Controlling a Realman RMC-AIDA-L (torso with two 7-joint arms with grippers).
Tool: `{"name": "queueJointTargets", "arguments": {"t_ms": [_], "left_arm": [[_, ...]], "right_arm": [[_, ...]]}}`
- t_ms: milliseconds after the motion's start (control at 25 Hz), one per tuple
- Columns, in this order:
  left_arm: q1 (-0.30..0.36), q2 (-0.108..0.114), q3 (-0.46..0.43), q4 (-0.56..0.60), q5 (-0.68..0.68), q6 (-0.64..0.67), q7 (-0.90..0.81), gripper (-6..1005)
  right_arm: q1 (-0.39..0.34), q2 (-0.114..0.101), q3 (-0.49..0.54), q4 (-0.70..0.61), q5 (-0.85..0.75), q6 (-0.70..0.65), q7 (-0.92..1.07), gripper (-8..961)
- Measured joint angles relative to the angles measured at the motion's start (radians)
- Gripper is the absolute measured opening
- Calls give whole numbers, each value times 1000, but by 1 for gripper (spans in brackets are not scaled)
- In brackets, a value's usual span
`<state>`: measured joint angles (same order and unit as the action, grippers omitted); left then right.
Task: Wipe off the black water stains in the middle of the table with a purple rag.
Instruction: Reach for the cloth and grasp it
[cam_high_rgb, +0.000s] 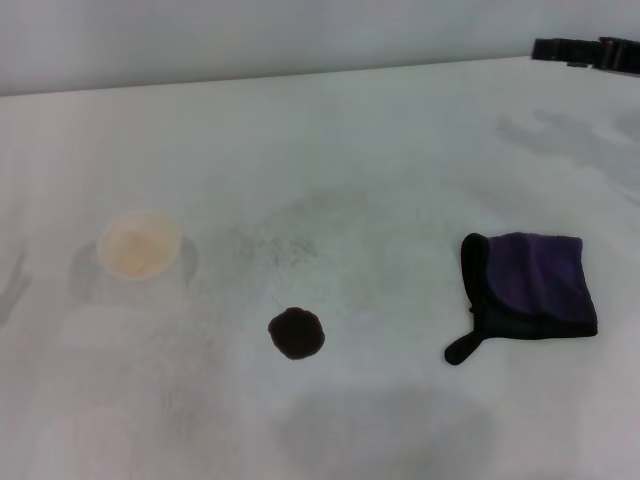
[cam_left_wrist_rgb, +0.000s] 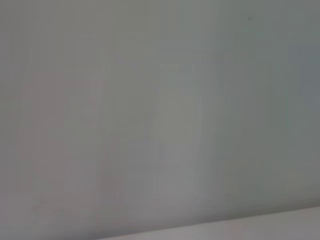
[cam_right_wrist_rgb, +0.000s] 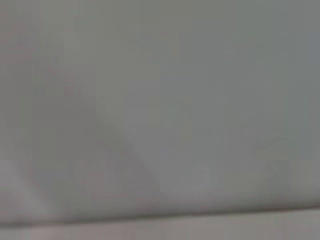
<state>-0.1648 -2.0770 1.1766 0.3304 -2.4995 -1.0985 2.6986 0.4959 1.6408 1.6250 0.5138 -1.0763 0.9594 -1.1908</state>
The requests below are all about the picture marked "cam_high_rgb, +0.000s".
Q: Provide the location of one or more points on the purple rag with black trim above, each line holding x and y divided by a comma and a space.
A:
540, 285

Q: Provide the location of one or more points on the white paper cup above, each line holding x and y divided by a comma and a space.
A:
140, 245

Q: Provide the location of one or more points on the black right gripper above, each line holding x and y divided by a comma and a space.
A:
622, 54

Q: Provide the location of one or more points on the black water stain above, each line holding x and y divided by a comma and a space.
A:
296, 332

